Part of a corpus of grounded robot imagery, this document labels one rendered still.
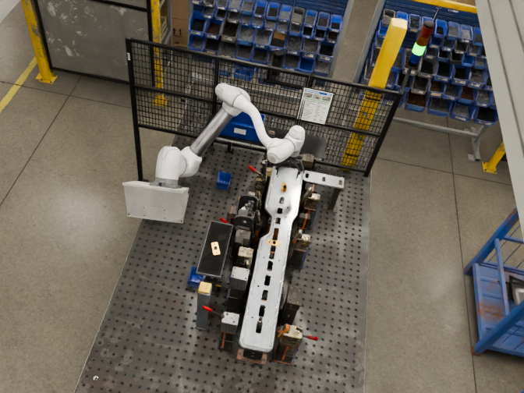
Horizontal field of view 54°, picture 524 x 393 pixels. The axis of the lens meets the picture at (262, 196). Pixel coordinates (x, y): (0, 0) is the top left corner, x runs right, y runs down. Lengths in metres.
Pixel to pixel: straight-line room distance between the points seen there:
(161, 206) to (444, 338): 2.44
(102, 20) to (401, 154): 3.20
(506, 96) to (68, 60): 5.23
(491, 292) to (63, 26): 4.49
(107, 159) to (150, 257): 1.74
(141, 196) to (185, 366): 1.13
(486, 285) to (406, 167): 1.47
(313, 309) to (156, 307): 0.99
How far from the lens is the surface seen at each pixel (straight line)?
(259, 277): 3.11
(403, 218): 4.99
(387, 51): 3.49
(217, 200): 3.80
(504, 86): 0.72
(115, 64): 5.50
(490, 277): 4.77
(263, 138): 3.14
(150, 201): 3.54
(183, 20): 6.01
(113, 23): 5.20
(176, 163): 3.50
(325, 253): 3.65
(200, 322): 3.20
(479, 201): 5.50
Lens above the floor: 3.67
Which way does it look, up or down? 50 degrees down
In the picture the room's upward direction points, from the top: 11 degrees clockwise
